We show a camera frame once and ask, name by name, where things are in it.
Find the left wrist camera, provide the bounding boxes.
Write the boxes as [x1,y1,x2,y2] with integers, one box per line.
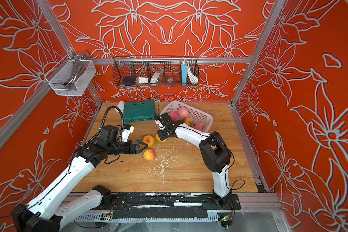
[121,124,134,143]

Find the pink peach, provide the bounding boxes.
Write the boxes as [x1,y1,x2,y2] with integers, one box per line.
[193,122,202,131]
[177,107,189,118]
[169,111,180,121]

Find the metal tongs in basket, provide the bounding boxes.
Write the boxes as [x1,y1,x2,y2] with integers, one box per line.
[66,51,89,90]

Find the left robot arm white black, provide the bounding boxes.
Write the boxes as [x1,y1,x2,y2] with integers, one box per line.
[11,124,148,232]

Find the clear plastic bag packet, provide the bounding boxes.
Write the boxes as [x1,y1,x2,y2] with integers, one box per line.
[150,71,164,87]

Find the yellow orange peach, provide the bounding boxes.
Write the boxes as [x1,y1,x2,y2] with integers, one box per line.
[143,148,156,161]

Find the yellow peach back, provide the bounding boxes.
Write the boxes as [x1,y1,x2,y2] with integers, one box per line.
[156,134,168,143]

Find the small white box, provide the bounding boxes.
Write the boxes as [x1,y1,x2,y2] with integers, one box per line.
[117,101,126,113]

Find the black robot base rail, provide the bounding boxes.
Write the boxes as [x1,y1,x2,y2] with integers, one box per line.
[86,192,241,219]

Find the yellow peach red spot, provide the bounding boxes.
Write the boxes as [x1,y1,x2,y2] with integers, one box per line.
[143,135,154,147]

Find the white packet in basket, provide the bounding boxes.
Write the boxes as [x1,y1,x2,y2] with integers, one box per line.
[136,76,149,85]

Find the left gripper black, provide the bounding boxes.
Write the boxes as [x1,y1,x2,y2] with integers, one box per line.
[108,139,148,156]

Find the white mesh wall basket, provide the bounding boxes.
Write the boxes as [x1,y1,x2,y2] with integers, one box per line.
[46,59,96,96]

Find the white cable bundle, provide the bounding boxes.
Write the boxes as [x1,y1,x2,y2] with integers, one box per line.
[187,65,199,83]

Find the green plastic tool case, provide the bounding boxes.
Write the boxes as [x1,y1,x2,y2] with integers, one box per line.
[123,100,156,123]

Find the dark round container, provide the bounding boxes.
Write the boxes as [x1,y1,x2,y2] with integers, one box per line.
[122,76,134,86]

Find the black wire wall basket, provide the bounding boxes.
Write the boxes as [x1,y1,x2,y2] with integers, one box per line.
[112,56,200,87]

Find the white plastic perforated basket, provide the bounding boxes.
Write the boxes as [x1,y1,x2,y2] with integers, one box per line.
[160,101,214,132]

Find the light blue box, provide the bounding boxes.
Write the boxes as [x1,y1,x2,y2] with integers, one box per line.
[181,61,188,87]

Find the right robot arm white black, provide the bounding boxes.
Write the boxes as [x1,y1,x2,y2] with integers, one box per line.
[155,113,232,208]

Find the orange red peach front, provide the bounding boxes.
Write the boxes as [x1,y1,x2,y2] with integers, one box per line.
[184,117,192,126]

